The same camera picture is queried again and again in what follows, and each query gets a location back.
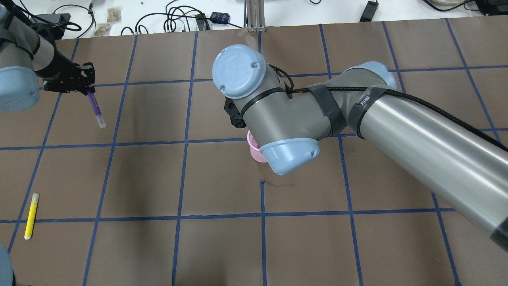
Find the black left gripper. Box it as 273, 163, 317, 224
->
43, 63, 96, 96

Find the black power adapter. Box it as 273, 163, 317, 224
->
359, 0, 379, 22

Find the pink mesh cup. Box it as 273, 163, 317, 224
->
246, 130, 268, 163

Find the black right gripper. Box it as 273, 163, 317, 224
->
224, 97, 247, 129

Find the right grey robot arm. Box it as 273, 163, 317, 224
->
212, 44, 508, 250

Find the yellow marker pen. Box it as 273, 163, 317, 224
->
24, 193, 40, 240

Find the black camera stand base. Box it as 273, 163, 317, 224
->
29, 13, 71, 41

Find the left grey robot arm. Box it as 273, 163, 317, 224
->
0, 0, 96, 112

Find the aluminium frame post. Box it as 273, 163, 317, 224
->
244, 0, 266, 33

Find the purple marker pen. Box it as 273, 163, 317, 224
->
87, 90, 106, 129

